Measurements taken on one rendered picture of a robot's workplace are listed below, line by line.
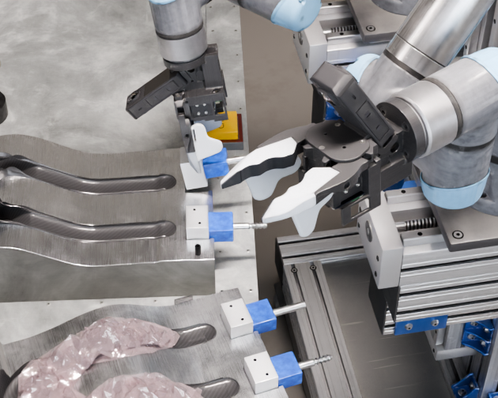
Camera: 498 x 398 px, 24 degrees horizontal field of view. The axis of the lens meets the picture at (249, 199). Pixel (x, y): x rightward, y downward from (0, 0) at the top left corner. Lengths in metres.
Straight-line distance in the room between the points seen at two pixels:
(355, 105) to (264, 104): 2.31
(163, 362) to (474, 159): 0.63
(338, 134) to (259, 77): 2.37
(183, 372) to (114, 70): 0.80
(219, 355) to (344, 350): 0.83
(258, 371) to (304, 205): 0.62
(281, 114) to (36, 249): 1.69
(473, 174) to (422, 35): 0.18
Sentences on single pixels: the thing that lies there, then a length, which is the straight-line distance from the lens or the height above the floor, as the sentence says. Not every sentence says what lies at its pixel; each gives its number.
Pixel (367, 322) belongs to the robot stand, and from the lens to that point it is 2.62.
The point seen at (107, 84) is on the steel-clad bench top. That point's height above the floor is 0.80.
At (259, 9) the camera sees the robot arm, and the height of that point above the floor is 1.23.
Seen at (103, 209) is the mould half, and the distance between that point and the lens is 1.92.
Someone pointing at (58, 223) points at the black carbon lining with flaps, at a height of 0.90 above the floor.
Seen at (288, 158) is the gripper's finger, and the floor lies 1.45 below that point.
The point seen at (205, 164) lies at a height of 0.94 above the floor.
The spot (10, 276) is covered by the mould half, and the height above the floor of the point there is 0.86.
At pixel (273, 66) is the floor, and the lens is 3.59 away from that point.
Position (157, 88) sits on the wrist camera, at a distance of 1.82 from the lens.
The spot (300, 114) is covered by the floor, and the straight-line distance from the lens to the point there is 3.42.
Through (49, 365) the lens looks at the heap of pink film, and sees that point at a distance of 1.72.
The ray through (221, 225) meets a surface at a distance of 1.86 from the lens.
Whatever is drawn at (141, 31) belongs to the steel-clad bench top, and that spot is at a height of 0.80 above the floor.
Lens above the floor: 2.26
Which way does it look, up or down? 46 degrees down
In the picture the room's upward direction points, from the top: straight up
